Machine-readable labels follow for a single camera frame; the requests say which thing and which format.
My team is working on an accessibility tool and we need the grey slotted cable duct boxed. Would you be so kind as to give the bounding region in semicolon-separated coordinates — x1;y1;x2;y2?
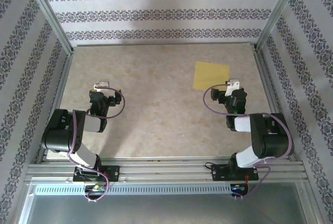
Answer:
33;183;250;196

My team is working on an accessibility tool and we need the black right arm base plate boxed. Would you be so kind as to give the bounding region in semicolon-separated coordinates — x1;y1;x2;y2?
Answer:
210;164;260;182

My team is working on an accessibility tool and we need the small circuit board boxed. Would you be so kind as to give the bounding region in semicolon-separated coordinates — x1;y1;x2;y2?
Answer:
230;183;249;194
84;185;109;193

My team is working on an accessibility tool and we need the thin aluminium wall rail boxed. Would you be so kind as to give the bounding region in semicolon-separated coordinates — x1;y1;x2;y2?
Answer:
74;42;257;48

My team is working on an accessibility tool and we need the aluminium table side rail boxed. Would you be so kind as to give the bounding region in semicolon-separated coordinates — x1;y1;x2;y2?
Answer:
253;48;298;162
35;49;75;164

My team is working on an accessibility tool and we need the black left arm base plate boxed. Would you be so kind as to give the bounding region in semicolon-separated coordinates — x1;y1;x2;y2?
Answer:
72;165;121;183

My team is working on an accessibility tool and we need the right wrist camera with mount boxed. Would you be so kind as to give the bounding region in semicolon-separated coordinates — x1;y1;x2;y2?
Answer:
224;78;240;96

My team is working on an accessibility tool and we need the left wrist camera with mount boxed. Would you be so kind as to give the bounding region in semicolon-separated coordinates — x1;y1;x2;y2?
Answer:
94;80;110;90

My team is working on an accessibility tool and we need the grey metal panel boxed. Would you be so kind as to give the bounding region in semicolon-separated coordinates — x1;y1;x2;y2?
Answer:
17;182;321;224

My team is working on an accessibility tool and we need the yellow cloth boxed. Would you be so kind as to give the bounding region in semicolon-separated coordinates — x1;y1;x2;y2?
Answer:
193;61;230;91

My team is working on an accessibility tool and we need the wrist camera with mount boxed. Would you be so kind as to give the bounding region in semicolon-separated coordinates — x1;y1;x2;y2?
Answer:
224;78;240;96
94;80;110;90

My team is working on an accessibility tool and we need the aluminium frame post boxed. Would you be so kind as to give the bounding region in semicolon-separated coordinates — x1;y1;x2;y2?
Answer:
22;0;75;56
253;0;307;52

